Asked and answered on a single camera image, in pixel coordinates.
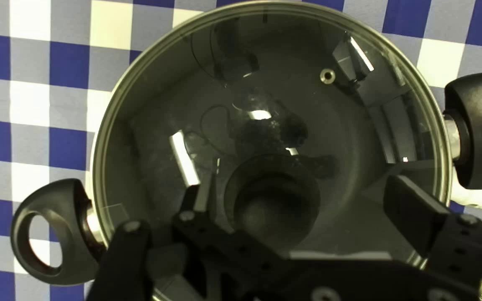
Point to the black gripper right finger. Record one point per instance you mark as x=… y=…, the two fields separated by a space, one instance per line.
x=419 y=217

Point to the blue white checked tablecloth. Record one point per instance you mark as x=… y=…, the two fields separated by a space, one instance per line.
x=29 y=110

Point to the round glass lid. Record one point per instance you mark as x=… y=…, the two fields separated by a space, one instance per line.
x=285 y=83

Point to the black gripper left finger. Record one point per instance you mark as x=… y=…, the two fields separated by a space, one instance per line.
x=206 y=201

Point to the black cooking pot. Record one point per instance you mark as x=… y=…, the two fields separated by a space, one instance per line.
x=57 y=201

